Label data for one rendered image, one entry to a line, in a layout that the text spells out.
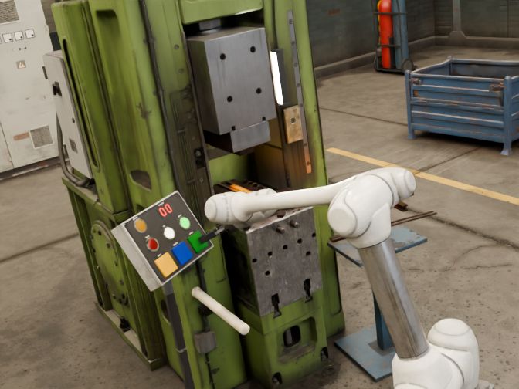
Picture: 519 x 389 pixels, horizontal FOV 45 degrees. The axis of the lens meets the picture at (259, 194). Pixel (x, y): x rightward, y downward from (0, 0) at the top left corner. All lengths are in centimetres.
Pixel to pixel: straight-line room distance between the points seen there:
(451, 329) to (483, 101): 435
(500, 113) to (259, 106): 372
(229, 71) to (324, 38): 789
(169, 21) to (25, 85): 527
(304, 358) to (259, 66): 149
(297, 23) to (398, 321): 163
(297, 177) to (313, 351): 89
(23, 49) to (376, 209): 645
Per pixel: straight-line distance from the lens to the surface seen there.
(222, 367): 331
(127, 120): 308
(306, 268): 309
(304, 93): 312
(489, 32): 1148
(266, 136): 284
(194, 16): 278
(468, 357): 214
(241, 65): 273
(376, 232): 181
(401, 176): 191
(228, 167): 334
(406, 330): 194
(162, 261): 245
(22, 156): 799
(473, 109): 635
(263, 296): 300
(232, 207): 215
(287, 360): 327
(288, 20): 303
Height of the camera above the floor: 207
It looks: 21 degrees down
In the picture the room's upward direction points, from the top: 9 degrees counter-clockwise
